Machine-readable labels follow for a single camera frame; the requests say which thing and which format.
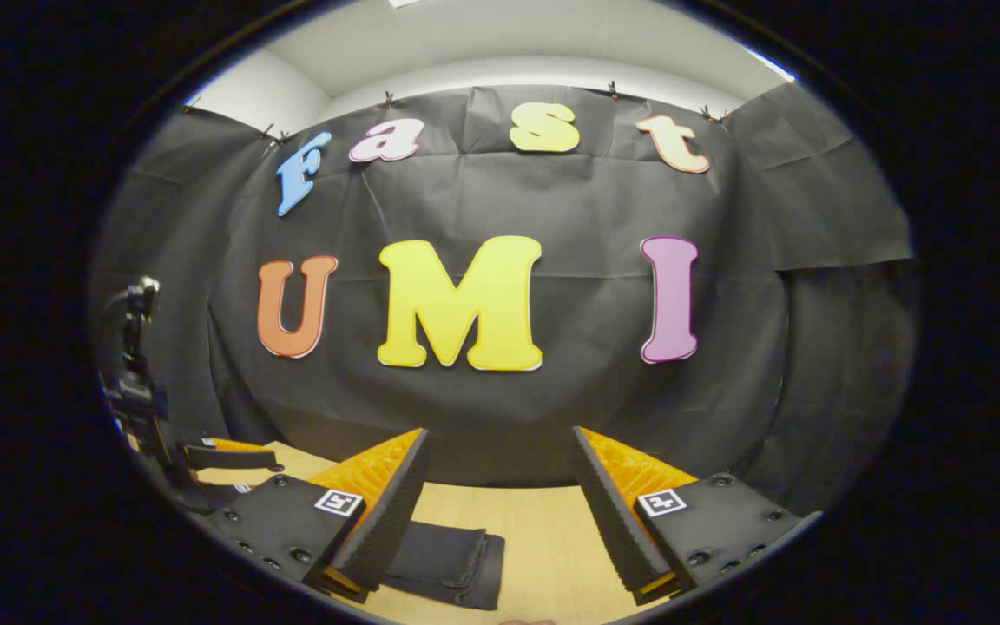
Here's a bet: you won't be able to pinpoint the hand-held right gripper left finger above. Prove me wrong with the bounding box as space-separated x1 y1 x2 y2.
205 428 431 604

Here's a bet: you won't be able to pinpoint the black backdrop cloth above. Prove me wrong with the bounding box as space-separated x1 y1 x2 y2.
88 82 916 517

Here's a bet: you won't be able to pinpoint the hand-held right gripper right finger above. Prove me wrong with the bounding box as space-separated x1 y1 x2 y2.
571 426 820 606

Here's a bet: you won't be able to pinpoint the black jeans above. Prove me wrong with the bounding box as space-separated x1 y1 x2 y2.
378 521 506 611

